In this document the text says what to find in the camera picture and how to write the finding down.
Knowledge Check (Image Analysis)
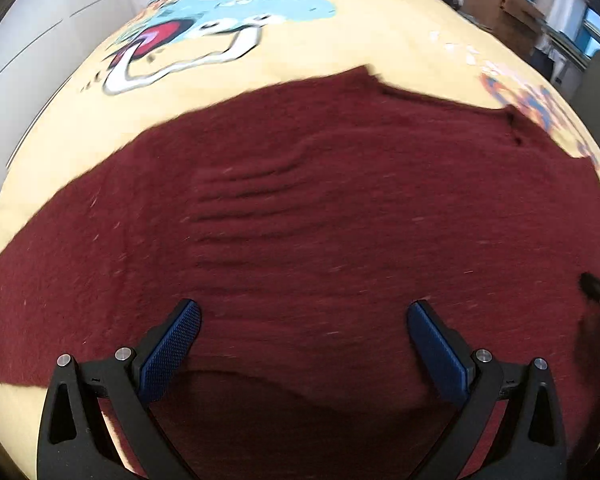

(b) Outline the yellow dinosaur printed blanket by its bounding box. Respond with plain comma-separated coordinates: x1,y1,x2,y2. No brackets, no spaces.
0,0,600,480

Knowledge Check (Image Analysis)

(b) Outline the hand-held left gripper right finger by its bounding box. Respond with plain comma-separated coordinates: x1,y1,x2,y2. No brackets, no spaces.
406,300,568,480

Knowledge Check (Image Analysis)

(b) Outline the window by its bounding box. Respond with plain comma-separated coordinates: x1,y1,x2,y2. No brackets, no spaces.
577,5,600,61

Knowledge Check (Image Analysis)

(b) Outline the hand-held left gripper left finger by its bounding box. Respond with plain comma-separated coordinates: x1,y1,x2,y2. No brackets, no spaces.
36,299,202,480

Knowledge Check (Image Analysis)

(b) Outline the maroon knit sweater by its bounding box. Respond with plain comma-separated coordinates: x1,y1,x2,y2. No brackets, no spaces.
0,65,600,480

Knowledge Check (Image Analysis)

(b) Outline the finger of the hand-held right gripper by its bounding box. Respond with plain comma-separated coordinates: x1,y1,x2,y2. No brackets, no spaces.
579,259,600,311

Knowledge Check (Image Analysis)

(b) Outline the white wardrobe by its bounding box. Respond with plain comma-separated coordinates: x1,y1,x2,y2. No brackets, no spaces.
0,0,175,176

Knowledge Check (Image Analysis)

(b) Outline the wooden desk with drawers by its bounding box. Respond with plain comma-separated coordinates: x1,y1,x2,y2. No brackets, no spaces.
462,0,548,53

